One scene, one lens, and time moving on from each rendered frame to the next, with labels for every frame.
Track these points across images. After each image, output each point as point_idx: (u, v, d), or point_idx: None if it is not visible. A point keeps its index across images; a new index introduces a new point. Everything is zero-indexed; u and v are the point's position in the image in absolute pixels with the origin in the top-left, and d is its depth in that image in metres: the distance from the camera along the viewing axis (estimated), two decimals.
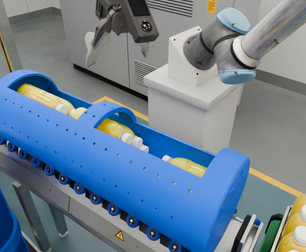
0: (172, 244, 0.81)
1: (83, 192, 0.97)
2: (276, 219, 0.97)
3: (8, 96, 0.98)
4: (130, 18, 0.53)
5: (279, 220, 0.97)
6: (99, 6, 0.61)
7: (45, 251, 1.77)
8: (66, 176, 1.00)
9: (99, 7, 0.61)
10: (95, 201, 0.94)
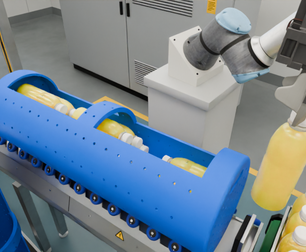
0: (172, 244, 0.81)
1: (83, 192, 0.97)
2: (276, 219, 0.97)
3: (8, 96, 0.98)
4: None
5: (279, 220, 0.97)
6: (286, 48, 0.44)
7: (45, 251, 1.77)
8: (66, 176, 1.00)
9: (286, 49, 0.44)
10: (95, 201, 0.94)
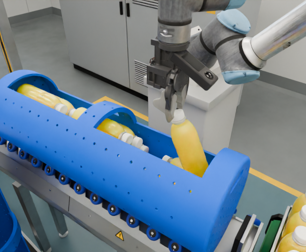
0: (172, 244, 0.81)
1: (83, 192, 0.97)
2: (276, 219, 0.97)
3: (8, 96, 0.98)
4: (196, 74, 0.65)
5: (279, 220, 0.97)
6: (150, 76, 0.72)
7: (45, 251, 1.77)
8: (66, 176, 1.00)
9: (150, 77, 0.72)
10: (95, 201, 0.94)
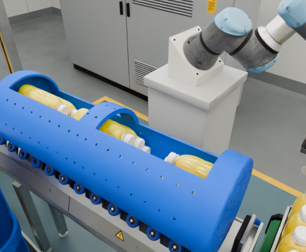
0: (173, 243, 0.81)
1: (82, 194, 0.97)
2: (276, 219, 0.97)
3: (9, 97, 0.98)
4: None
5: (279, 220, 0.97)
6: None
7: (45, 251, 1.77)
8: (66, 177, 1.00)
9: None
10: (94, 201, 0.94)
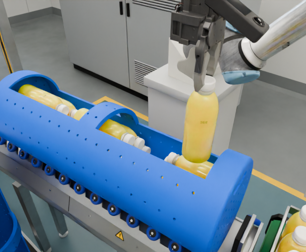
0: (173, 243, 0.81)
1: (82, 194, 0.97)
2: (276, 219, 0.97)
3: (9, 97, 0.98)
4: (241, 19, 0.47)
5: (279, 220, 0.97)
6: (175, 28, 0.54)
7: (45, 251, 1.77)
8: (66, 177, 1.00)
9: (175, 29, 0.55)
10: (94, 201, 0.94)
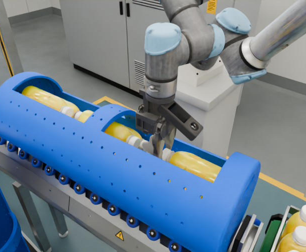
0: (176, 244, 0.80)
1: (77, 193, 0.98)
2: (276, 219, 0.97)
3: (13, 99, 0.97)
4: (181, 126, 0.68)
5: (279, 220, 0.97)
6: (139, 122, 0.75)
7: (45, 251, 1.77)
8: (65, 181, 1.00)
9: (139, 122, 0.75)
10: (92, 198, 0.94)
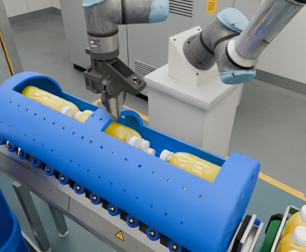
0: (176, 244, 0.80)
1: (77, 193, 0.98)
2: (276, 219, 0.97)
3: (13, 99, 0.97)
4: (124, 80, 0.71)
5: (279, 220, 0.97)
6: (88, 82, 0.78)
7: (45, 251, 1.77)
8: (65, 181, 1.00)
9: (88, 82, 0.78)
10: (92, 199, 0.94)
